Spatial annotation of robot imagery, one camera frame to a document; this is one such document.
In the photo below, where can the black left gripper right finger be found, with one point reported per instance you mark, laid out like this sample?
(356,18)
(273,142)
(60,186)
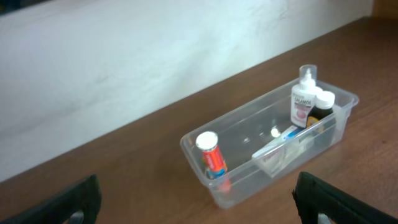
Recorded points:
(314,196)

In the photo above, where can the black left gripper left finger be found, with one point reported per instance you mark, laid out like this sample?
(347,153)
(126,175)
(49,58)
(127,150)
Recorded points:
(79,203)

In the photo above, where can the white Panadol box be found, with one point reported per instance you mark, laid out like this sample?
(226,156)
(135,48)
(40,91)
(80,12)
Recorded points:
(282,150)

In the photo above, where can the clear plastic container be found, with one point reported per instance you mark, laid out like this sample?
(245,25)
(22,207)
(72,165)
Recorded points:
(253,142)

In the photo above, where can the dark syrup bottle white cap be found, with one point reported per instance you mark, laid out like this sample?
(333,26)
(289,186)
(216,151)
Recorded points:
(323,107)

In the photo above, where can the white squeeze bottle clear cap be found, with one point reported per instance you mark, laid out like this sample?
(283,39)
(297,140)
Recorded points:
(303,95)

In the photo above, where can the orange effervescent tablet tube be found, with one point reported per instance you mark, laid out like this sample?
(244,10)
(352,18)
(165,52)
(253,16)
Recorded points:
(207,142)

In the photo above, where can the brown wooden door frame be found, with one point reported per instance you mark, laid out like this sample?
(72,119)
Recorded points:
(385,9)

